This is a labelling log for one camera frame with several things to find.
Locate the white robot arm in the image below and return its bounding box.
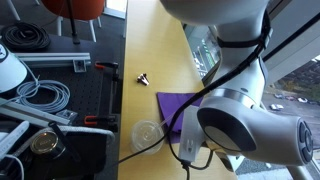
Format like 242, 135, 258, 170
160, 0, 313, 166

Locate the clear drinking straw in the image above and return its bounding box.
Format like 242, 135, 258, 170
159, 114, 174, 127

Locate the clear plastic cup with lid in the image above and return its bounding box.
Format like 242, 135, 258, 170
130, 120, 164, 153

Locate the upper orange black clamp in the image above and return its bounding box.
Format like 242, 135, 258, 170
95, 61, 119, 82

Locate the orange black clamp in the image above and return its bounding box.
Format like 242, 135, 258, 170
95, 61, 119, 82
84, 115, 118, 132

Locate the lower orange black clamp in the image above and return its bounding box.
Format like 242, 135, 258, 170
84, 115, 118, 132

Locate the orange chair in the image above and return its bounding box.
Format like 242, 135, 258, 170
41, 0, 104, 41

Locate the black tripod pole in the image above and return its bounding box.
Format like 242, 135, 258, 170
66, 0, 80, 45

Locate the white dome device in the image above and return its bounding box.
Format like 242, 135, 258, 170
0, 43, 27, 93

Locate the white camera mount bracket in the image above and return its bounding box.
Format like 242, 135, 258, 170
178, 105, 204, 162

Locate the aluminium extrusion rail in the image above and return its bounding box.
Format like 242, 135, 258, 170
0, 98, 70, 127
16, 52, 91, 73

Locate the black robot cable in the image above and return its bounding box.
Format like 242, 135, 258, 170
117, 9, 274, 180

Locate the coiled grey cable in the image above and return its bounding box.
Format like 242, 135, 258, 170
15, 79, 71, 114

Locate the coiled black cable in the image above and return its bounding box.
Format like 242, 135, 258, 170
0, 21, 52, 52

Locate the lower aluminium extrusion rail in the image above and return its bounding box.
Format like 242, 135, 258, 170
0, 98, 70, 127

